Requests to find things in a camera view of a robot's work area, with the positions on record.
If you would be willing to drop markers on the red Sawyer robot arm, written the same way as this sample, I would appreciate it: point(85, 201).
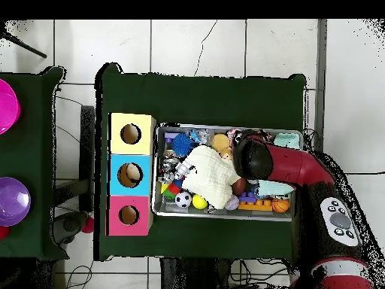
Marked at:
point(294, 165)

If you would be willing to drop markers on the shallow clear mesh bin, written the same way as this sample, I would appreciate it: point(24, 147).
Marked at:
point(192, 212)

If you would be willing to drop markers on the wooden box with three holes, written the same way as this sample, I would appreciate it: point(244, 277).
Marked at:
point(130, 150)

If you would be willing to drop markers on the blue spiky ball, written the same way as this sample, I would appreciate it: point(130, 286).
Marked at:
point(182, 145)

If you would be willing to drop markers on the cream waffle cloth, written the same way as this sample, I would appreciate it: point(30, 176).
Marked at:
point(210, 177)

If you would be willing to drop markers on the tan plush monkey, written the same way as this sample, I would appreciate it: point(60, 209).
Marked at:
point(221, 143)

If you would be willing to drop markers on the small soccer ball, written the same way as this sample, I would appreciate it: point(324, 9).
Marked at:
point(183, 200)

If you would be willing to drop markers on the yellow ball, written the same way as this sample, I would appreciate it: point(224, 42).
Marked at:
point(199, 202)

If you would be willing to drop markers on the small brown football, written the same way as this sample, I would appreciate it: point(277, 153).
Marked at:
point(238, 186)

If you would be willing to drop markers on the orange building block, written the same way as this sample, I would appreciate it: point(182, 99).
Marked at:
point(255, 206)

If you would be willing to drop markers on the mint waffle cloth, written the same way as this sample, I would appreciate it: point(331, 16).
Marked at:
point(285, 141)

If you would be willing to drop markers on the small orange basketball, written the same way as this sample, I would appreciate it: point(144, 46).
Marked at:
point(280, 206)

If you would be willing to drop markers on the dark green side tablecloth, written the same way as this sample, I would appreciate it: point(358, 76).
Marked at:
point(33, 150)

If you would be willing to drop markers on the purple plastic bowl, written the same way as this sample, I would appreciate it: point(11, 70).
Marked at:
point(13, 201)

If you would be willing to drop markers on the pink plastic bowl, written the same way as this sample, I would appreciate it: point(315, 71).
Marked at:
point(7, 108)

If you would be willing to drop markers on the thin black rod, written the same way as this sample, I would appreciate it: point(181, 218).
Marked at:
point(24, 45)

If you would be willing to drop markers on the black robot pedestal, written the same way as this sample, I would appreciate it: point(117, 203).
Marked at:
point(195, 274)

